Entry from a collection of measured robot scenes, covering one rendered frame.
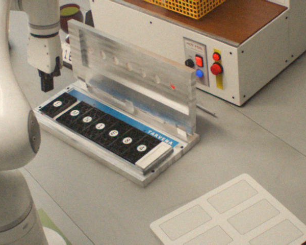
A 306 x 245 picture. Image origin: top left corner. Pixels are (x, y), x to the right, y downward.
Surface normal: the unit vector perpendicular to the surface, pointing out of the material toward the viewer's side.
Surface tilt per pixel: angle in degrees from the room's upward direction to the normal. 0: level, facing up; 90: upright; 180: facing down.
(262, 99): 0
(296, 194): 0
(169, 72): 83
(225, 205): 0
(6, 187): 34
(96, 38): 83
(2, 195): 41
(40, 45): 76
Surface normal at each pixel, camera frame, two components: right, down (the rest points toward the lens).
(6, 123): 0.17, -0.27
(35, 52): -0.69, 0.35
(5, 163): 0.14, 0.75
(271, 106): -0.11, -0.77
